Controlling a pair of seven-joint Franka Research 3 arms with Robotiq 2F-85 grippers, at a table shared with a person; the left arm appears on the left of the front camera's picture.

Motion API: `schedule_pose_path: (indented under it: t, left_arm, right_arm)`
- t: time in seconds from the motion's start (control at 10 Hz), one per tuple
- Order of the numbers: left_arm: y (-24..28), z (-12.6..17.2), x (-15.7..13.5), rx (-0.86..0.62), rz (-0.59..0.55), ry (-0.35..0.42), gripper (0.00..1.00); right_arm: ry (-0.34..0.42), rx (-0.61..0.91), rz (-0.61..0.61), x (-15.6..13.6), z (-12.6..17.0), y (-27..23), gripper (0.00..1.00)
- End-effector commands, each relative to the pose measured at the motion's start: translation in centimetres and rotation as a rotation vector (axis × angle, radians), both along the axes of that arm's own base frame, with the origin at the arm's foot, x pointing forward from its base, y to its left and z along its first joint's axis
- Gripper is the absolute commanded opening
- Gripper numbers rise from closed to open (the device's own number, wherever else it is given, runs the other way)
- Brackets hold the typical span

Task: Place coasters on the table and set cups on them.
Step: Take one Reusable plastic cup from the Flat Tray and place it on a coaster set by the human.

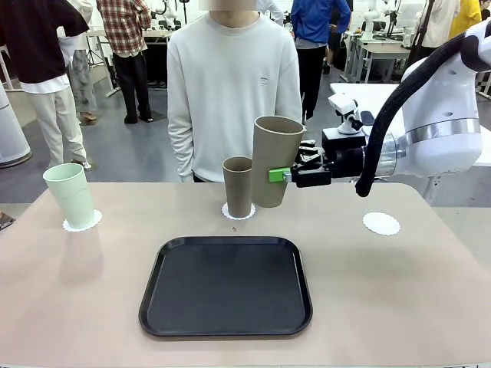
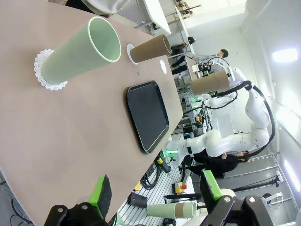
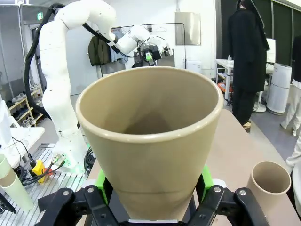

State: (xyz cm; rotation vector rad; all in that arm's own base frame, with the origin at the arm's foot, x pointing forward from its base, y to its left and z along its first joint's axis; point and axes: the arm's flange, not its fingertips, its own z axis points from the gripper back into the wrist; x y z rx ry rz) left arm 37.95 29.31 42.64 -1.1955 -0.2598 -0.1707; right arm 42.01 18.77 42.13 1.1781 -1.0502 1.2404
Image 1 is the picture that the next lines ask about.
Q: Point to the person in yellow coat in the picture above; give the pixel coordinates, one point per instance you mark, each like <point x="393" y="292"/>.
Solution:
<point x="466" y="15"/>

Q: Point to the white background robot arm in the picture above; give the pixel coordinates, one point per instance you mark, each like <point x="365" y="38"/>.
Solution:
<point x="370" y="19"/>
<point x="167" y="13"/>

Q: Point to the black plastic tray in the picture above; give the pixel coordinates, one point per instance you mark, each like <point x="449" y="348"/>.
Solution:
<point x="230" y="291"/>

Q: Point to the white background desk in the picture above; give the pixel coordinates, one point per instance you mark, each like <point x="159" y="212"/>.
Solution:
<point x="100" y="34"/>

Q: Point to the white table with legs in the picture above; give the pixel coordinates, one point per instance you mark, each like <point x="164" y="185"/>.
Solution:
<point x="368" y="92"/>

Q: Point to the brown cup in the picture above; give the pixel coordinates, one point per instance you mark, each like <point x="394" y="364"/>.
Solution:
<point x="272" y="165"/>
<point x="238" y="188"/>

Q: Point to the person's right forearm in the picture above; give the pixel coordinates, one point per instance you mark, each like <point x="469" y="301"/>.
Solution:
<point x="182" y="153"/>

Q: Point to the person in grey sweater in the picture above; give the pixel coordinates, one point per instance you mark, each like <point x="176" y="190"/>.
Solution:
<point x="230" y="76"/>

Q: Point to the person in cream top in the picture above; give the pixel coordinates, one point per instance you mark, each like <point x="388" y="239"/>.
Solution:
<point x="433" y="23"/>

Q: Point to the grey background desk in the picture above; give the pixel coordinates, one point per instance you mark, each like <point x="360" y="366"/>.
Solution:
<point x="383" y="51"/>

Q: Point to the person in blue jacket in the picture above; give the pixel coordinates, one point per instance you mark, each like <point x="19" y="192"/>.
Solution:
<point x="314" y="23"/>

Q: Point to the person in patterned grey skirt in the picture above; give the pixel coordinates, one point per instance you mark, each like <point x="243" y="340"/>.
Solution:
<point x="81" y="76"/>

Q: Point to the person in black top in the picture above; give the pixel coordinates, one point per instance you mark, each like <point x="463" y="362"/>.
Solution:
<point x="34" y="38"/>

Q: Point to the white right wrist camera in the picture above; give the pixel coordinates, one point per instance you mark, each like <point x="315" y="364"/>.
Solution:
<point x="341" y="105"/>

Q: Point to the person's left forearm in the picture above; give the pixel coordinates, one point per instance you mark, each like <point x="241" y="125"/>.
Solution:
<point x="298" y="109"/>

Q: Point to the black tripod pole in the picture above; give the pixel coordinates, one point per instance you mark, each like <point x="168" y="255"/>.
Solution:
<point x="421" y="23"/>

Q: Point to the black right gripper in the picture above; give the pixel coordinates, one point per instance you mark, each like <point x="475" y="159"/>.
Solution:
<point x="345" y="163"/>

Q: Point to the white scalloped paper coaster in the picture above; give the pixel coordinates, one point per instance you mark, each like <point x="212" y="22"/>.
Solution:
<point x="226" y="214"/>
<point x="68" y="227"/>
<point x="381" y="223"/>

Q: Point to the person in plaid shirt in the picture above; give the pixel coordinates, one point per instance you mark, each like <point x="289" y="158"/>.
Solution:
<point x="126" y="30"/>

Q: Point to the light green cup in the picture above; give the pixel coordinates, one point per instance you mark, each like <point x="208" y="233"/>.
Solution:
<point x="71" y="195"/>

